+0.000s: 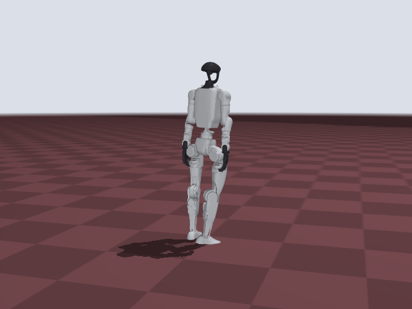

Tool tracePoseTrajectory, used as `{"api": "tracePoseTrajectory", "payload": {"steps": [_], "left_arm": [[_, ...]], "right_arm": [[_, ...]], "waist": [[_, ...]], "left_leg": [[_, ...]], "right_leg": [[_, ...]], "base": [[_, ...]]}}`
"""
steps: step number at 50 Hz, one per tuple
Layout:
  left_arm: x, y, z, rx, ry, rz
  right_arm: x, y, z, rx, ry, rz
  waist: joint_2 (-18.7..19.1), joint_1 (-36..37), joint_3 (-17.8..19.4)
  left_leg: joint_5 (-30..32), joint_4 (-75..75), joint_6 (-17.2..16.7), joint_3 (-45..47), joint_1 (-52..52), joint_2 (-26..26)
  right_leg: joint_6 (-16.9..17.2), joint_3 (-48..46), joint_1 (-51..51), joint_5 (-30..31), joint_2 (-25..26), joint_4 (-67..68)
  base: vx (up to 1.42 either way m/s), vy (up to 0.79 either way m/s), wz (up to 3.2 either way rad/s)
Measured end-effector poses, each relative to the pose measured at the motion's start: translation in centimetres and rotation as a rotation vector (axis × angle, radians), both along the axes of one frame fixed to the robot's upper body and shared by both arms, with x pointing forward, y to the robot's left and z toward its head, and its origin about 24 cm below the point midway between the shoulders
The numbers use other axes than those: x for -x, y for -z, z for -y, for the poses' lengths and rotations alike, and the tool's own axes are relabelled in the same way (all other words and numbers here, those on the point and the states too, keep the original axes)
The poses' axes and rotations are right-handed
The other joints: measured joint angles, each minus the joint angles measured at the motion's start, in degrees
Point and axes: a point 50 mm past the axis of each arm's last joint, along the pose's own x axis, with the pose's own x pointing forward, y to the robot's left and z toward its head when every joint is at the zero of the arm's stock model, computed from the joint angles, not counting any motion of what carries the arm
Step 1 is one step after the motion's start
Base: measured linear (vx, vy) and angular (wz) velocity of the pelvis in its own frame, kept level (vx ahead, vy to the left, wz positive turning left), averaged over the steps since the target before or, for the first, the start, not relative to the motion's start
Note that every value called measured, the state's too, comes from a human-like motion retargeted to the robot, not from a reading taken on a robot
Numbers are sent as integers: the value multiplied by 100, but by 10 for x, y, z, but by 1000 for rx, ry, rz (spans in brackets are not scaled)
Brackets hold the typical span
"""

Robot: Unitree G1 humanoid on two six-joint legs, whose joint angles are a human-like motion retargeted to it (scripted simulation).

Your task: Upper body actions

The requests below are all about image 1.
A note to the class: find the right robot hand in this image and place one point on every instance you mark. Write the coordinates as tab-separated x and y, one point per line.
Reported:
225	158

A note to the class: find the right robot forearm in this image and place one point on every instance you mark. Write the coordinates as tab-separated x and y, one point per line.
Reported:
225	135

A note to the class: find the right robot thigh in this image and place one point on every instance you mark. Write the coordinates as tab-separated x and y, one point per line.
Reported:
218	178

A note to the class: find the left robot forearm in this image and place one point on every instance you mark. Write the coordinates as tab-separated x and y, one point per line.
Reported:
188	133

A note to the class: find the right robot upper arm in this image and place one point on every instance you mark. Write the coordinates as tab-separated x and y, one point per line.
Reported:
224	97

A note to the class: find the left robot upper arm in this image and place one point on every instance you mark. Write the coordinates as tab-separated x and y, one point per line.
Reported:
190	116

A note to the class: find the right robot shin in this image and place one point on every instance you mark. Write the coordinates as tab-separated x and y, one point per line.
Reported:
209	212

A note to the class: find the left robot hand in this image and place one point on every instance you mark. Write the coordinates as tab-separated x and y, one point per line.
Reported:
184	154

